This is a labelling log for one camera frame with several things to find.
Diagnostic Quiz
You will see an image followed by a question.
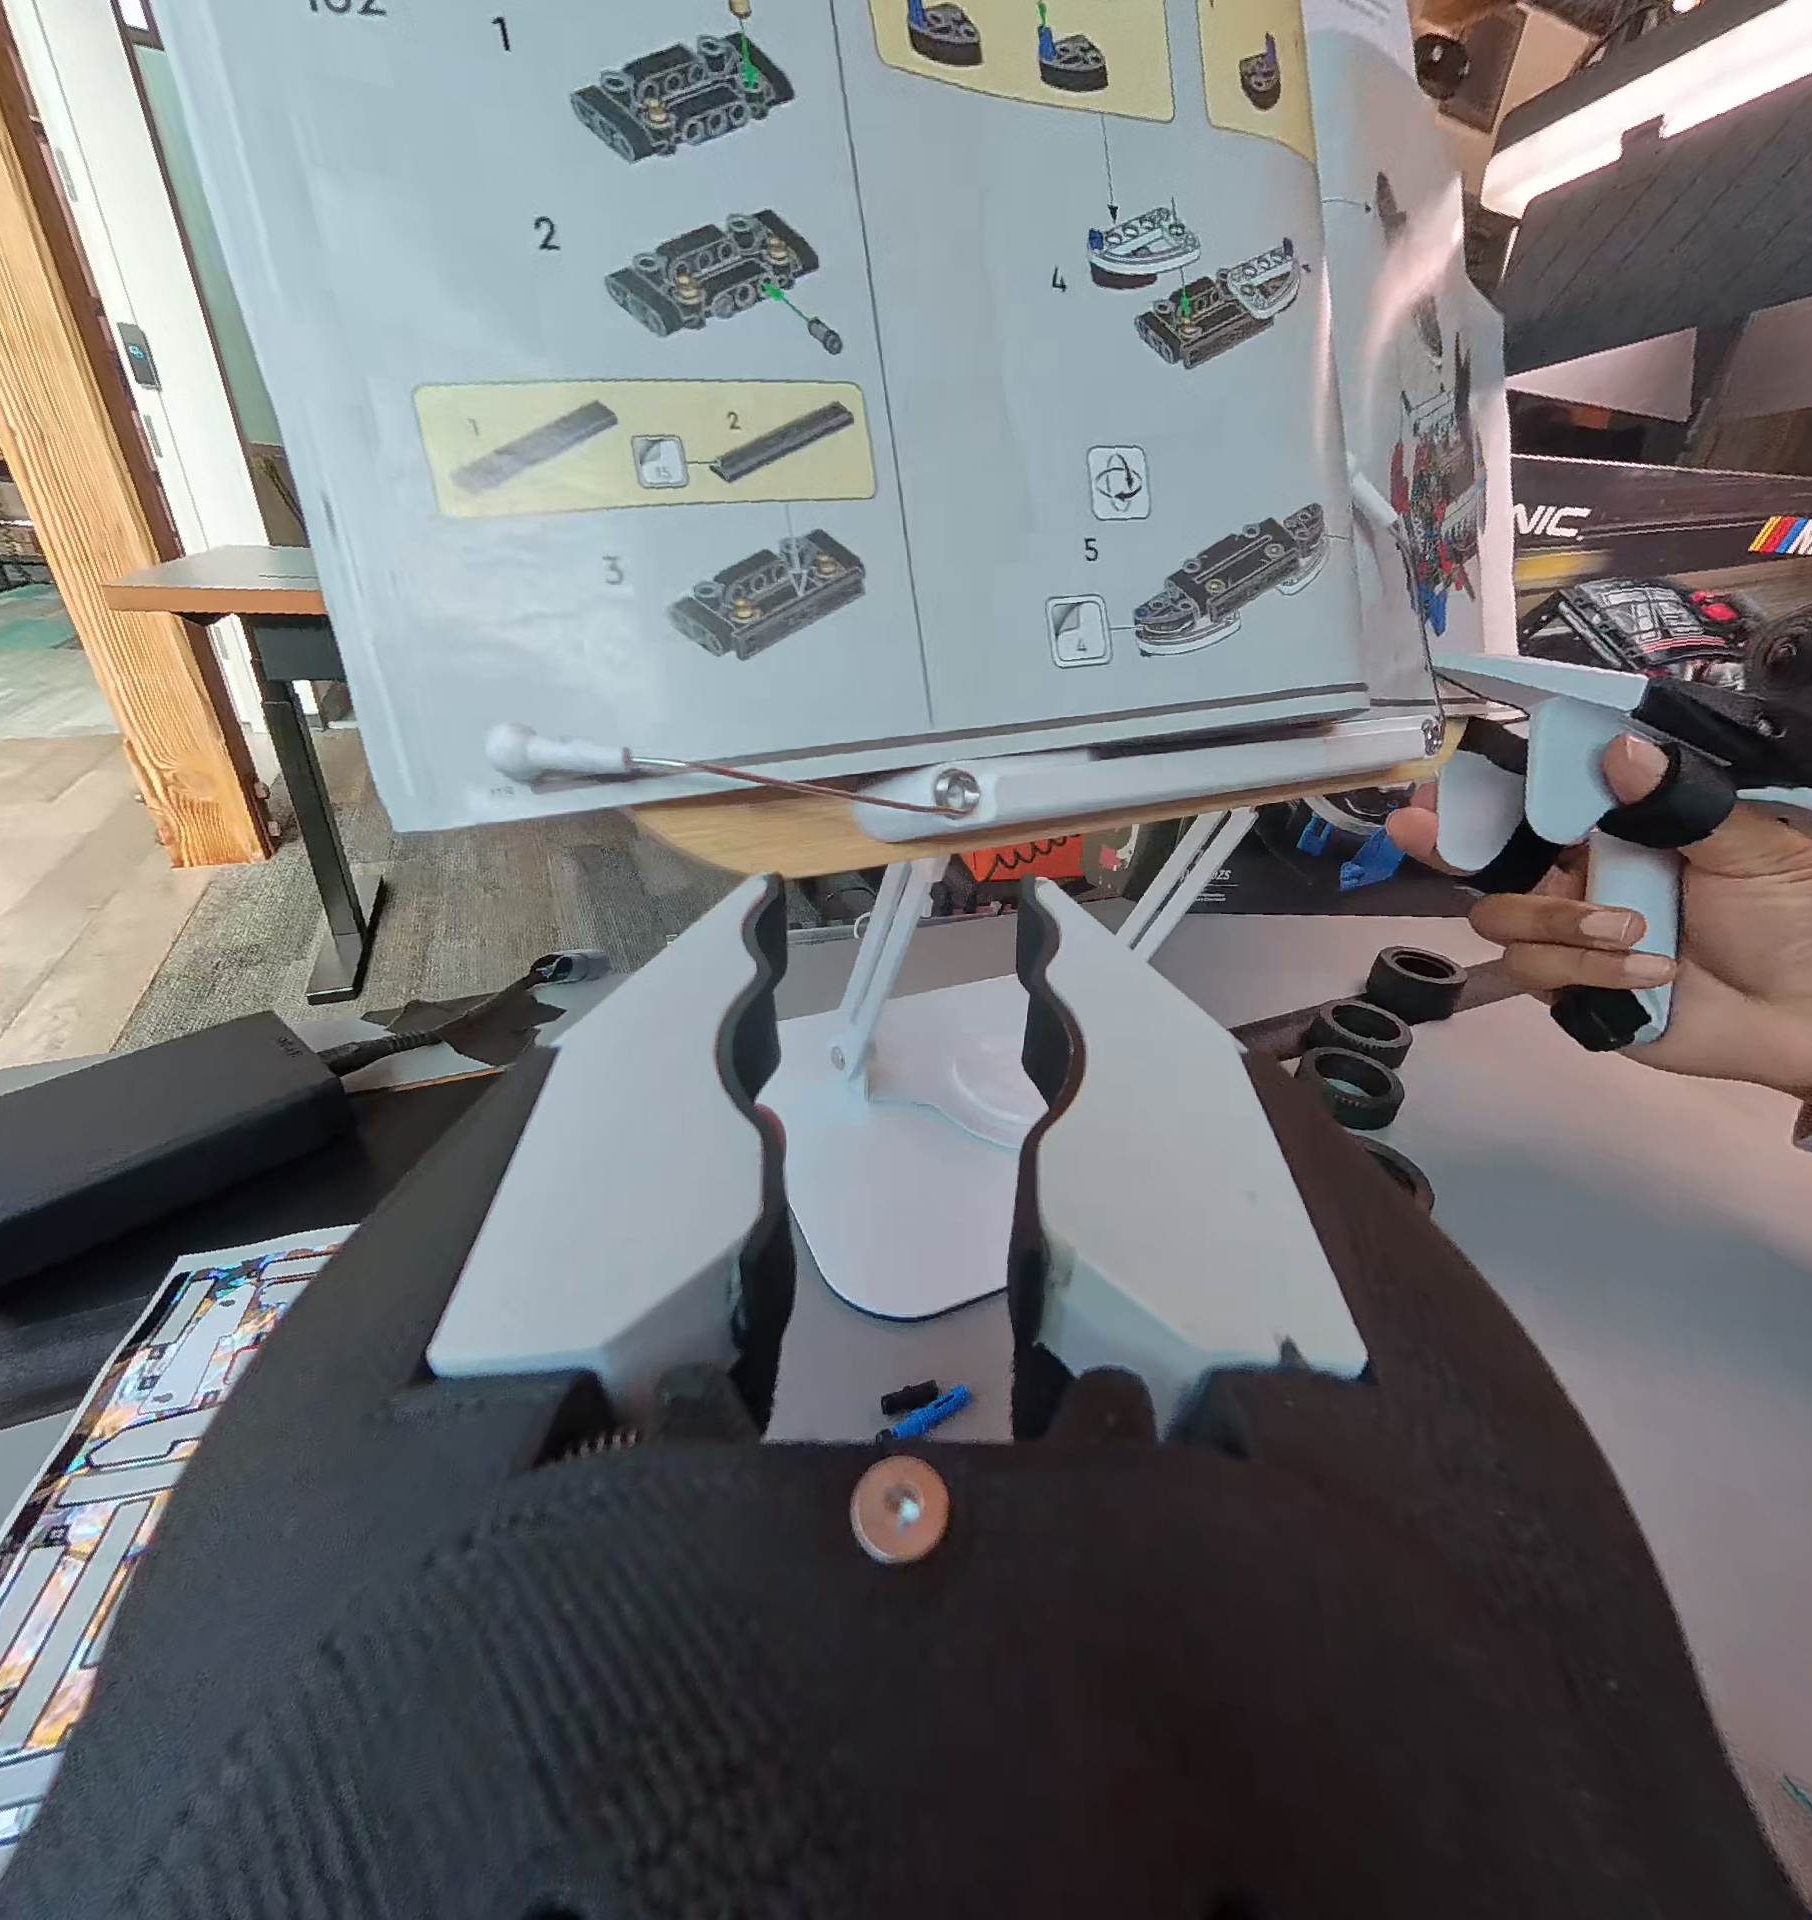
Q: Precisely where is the black power cable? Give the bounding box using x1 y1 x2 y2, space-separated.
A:
317 945 609 1077

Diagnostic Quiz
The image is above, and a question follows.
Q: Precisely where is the shiny sticker sheet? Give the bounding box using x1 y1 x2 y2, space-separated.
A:
0 1221 363 1848

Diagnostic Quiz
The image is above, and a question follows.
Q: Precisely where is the blue brick piece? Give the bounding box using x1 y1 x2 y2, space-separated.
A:
1294 815 1407 904

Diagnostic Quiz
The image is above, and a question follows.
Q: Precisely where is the white book stand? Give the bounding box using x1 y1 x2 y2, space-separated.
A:
481 450 1462 1325

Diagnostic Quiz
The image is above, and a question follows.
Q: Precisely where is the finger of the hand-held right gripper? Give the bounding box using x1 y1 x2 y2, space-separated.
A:
1428 649 1653 721

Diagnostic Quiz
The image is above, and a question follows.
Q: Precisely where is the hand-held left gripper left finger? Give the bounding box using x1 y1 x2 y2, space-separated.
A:
425 874 786 1421

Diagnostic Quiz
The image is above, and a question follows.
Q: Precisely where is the person's right hand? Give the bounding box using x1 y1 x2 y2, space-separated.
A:
1385 738 1812 1102

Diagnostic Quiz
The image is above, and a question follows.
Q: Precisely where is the dark felt panel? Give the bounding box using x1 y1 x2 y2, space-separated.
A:
1476 0 1812 431

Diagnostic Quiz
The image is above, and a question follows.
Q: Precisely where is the building instruction booklet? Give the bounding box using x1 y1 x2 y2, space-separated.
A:
145 0 1518 837

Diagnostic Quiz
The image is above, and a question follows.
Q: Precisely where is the grey desk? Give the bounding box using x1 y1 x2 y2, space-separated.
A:
0 897 1812 1920

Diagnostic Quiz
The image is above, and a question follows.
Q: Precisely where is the wooden pillar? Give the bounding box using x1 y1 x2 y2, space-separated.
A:
0 0 282 874

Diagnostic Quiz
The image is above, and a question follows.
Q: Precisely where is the black toy car box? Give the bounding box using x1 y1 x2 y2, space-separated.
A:
1504 450 1812 687

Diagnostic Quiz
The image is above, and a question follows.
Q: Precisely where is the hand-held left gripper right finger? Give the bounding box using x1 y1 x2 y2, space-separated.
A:
1004 876 1372 1429

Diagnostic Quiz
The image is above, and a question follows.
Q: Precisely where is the black standing desk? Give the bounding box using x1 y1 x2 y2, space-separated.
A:
102 546 392 1007

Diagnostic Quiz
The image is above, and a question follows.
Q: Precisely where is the black power adapter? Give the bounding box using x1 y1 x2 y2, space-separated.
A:
0 1007 357 1299

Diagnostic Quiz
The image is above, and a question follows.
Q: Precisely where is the orange box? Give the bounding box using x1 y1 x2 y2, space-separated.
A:
946 829 1134 884

